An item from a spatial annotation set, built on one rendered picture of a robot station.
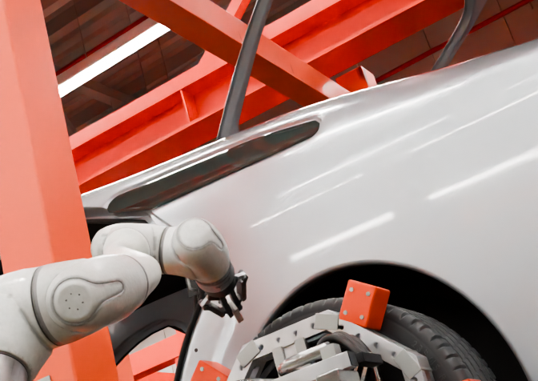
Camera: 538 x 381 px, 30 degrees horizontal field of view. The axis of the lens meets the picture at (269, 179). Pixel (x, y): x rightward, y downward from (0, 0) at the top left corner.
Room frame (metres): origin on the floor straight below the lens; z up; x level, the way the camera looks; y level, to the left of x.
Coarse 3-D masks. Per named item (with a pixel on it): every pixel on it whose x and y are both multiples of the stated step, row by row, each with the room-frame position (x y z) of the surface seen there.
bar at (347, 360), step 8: (344, 352) 1.88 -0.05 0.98; (352, 352) 1.90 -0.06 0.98; (328, 360) 1.90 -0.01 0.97; (336, 360) 1.89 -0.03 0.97; (344, 360) 1.89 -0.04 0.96; (352, 360) 1.89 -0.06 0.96; (304, 368) 1.92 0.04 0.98; (312, 368) 1.92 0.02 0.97; (320, 368) 1.91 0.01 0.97; (328, 368) 1.90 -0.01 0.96; (344, 368) 1.89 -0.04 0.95; (352, 368) 1.91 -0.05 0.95; (288, 376) 1.94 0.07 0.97; (296, 376) 1.93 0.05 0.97; (304, 376) 1.92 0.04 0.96; (312, 376) 1.92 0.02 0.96
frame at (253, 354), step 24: (336, 312) 2.12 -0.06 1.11; (264, 336) 2.16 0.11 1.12; (288, 336) 2.14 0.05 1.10; (312, 336) 2.13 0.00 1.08; (360, 336) 2.12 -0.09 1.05; (384, 336) 2.10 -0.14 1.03; (240, 360) 2.19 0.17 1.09; (264, 360) 2.22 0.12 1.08; (384, 360) 2.06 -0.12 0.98; (408, 360) 2.03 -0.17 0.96
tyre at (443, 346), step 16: (320, 304) 2.19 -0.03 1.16; (336, 304) 2.18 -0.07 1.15; (288, 320) 2.23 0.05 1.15; (384, 320) 2.13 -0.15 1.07; (400, 320) 2.12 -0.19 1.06; (416, 320) 2.13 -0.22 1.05; (432, 320) 2.26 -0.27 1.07; (256, 336) 2.29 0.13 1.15; (400, 336) 2.12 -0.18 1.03; (416, 336) 2.11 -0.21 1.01; (432, 336) 2.10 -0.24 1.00; (448, 336) 2.19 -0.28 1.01; (432, 352) 2.10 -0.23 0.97; (448, 352) 2.10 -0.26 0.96; (464, 352) 2.19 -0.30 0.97; (432, 368) 2.10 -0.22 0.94; (448, 368) 2.09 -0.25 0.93; (464, 368) 2.12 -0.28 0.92; (480, 368) 2.22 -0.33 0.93
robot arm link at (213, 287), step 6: (228, 270) 2.06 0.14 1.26; (234, 270) 2.11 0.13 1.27; (228, 276) 2.08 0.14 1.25; (198, 282) 2.07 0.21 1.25; (216, 282) 2.06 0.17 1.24; (222, 282) 2.07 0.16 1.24; (228, 282) 2.10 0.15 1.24; (204, 288) 2.09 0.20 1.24; (210, 288) 2.09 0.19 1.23; (216, 288) 2.09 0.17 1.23; (222, 288) 2.10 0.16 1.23
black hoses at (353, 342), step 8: (328, 336) 1.96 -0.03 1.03; (336, 336) 1.95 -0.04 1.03; (344, 336) 1.98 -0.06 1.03; (352, 336) 2.01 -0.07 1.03; (344, 344) 1.94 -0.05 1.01; (352, 344) 1.94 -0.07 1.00; (360, 344) 1.97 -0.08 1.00; (360, 352) 1.92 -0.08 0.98; (368, 352) 1.95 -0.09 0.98; (320, 360) 2.01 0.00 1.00; (360, 360) 1.93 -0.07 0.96; (368, 360) 1.94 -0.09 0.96; (376, 360) 1.98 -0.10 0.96
